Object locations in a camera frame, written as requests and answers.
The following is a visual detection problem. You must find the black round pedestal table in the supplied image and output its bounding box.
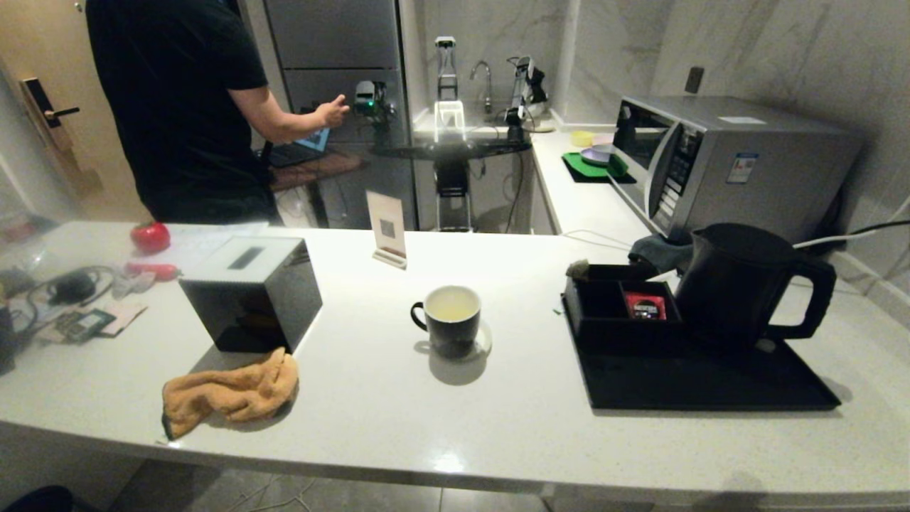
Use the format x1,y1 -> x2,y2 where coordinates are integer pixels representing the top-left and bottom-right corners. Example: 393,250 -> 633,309
370,137 -> 534,233

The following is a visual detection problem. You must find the black mouse cable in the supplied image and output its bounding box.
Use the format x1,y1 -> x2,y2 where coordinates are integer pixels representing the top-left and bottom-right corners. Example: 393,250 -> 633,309
21,265 -> 120,335

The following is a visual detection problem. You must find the orange terry cloth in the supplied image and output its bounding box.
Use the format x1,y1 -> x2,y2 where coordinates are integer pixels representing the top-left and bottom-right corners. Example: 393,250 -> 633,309
162,347 -> 300,440

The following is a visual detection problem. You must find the black mug white inside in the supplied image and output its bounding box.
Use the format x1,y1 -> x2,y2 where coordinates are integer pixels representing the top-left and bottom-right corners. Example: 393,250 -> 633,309
411,286 -> 482,358

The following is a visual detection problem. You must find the chrome faucet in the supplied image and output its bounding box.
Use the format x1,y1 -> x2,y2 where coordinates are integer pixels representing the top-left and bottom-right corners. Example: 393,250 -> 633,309
469,61 -> 496,114

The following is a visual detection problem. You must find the dark green printed packet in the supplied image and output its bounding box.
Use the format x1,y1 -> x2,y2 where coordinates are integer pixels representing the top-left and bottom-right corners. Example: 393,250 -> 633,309
55,310 -> 114,343

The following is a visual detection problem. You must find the grey device green light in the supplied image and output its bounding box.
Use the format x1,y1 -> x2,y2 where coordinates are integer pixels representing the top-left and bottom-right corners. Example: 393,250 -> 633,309
353,80 -> 396,123

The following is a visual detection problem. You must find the QR code table sign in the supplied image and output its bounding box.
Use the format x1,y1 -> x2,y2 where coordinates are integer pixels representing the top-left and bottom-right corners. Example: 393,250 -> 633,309
366,191 -> 409,270

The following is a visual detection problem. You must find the black power cable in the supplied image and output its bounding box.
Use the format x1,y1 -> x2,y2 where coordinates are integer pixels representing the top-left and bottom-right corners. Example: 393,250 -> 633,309
846,219 -> 910,237

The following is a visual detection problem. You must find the crumpled white wrapper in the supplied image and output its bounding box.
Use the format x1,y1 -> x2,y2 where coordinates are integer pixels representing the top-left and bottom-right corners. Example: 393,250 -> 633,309
114,272 -> 157,298

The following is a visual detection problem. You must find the green mat black edge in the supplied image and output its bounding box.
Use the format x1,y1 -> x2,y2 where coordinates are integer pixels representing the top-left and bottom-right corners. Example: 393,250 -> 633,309
562,151 -> 636,185

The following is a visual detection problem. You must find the grey refrigerator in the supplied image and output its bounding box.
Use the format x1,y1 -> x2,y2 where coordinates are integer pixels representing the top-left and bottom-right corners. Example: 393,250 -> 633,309
245,0 -> 419,230

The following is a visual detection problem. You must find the black door lock handle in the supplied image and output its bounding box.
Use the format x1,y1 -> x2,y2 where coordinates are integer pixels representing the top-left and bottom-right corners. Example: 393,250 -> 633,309
20,77 -> 81,151

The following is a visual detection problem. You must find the silver microwave oven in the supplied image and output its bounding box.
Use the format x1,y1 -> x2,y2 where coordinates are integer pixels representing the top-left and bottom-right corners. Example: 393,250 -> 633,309
612,95 -> 865,245

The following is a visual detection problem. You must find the black laptop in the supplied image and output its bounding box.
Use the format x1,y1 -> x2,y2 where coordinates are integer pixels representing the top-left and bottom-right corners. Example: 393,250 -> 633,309
269,128 -> 331,169

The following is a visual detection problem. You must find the person in black shirt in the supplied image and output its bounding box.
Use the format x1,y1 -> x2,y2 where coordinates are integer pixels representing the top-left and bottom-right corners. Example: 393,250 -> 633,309
85,0 -> 351,225

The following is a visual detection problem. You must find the black compartment box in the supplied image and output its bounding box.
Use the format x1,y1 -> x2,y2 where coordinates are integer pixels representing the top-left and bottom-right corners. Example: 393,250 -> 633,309
565,263 -> 685,343

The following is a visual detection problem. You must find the red toy tomato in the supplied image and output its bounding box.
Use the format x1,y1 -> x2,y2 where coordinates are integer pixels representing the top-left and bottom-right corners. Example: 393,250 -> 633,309
131,221 -> 172,254

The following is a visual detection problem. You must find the dark grey cloth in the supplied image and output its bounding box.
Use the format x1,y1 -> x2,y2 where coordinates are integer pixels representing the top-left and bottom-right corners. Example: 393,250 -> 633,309
628,235 -> 694,275

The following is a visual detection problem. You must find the black round floor object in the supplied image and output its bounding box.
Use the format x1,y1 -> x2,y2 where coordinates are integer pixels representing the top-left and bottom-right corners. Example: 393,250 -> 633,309
0,486 -> 73,512

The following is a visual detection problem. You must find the black electric kettle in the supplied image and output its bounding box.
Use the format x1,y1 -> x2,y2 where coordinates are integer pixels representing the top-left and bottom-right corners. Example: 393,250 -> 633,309
674,223 -> 838,354

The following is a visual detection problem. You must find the black serving tray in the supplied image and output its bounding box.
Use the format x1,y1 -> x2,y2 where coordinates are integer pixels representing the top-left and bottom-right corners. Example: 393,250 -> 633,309
562,295 -> 842,412

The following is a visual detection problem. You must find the brown wooden side table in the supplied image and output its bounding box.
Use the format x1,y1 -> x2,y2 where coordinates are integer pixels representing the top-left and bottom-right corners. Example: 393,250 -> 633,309
269,151 -> 370,191

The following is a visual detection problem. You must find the red tea packet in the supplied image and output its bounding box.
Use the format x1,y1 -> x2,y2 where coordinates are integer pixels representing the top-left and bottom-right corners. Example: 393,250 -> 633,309
625,292 -> 668,321

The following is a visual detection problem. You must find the thick white cable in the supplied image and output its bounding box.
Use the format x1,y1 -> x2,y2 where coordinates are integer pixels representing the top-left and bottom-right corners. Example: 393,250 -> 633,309
793,229 -> 882,250

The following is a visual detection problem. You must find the pink paper packet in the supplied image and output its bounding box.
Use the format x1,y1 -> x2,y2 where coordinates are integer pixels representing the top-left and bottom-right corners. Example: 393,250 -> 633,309
36,302 -> 149,343

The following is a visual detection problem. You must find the black tissue box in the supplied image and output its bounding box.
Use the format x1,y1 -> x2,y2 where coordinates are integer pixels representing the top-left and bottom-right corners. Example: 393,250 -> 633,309
178,237 -> 323,354

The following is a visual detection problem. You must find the black computer mouse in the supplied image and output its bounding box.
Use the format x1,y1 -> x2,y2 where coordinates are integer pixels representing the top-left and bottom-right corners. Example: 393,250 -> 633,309
51,273 -> 97,305

